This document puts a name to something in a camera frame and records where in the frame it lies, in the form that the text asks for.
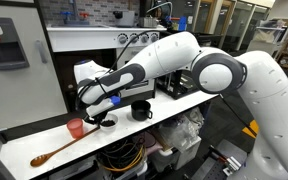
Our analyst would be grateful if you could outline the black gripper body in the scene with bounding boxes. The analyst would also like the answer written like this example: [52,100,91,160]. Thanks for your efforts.
[82,110,109,127]

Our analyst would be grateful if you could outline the dark coffee beans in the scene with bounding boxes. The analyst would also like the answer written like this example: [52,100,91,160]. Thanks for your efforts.
[100,119,116,128]

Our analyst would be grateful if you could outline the black mug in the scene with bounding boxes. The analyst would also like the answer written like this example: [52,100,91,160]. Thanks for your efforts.
[130,99,154,122]

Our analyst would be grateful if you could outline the red plastic cup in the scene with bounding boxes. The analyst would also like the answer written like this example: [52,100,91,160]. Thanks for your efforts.
[66,117,85,140]

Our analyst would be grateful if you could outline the wooden spoon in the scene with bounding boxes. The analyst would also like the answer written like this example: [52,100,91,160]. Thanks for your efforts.
[29,125,102,168]

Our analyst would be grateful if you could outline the pink cloth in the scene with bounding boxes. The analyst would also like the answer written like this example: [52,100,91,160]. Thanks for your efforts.
[132,130,165,158]

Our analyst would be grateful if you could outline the clear plastic bag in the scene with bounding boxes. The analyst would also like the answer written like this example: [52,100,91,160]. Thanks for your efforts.
[157,113,202,154]

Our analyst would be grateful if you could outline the white toy oven unit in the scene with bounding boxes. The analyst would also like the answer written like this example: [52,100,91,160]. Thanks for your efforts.
[45,23,168,113]

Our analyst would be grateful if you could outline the grey oven knob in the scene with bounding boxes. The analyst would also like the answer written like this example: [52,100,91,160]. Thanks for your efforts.
[117,33,129,45]
[149,31,160,43]
[139,32,151,44]
[128,32,140,44]

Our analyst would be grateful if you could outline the white storage bin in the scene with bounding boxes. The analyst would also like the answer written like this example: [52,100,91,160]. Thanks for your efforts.
[149,135,202,173]

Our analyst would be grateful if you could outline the grey toy pot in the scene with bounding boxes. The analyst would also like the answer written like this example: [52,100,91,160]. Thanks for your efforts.
[112,10,136,28]

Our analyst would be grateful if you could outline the toy faucet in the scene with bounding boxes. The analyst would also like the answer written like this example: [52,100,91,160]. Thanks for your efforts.
[59,0,90,25]

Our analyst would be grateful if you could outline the metal toy pot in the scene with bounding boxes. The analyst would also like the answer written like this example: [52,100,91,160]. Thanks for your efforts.
[138,16,160,29]

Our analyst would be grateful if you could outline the grey fridge dispenser panel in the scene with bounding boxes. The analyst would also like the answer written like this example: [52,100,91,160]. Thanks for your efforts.
[0,17,30,72]

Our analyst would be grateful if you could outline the blue box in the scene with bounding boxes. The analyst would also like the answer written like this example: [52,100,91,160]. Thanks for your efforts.
[177,15,188,32]

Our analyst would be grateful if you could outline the white cabinet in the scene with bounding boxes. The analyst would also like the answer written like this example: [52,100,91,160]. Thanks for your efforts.
[246,19,287,56]

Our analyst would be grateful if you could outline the yellow cable coil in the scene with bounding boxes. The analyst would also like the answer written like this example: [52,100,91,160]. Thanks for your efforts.
[97,141,146,173]

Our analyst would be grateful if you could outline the black metal frame rack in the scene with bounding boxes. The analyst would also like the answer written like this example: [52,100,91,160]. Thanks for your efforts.
[156,28,218,101]

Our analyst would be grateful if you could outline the grey fridge handle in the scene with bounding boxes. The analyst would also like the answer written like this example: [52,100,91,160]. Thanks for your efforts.
[34,39,48,65]

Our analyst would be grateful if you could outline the metal bracket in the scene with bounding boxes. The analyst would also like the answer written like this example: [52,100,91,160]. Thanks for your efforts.
[210,146,248,178]

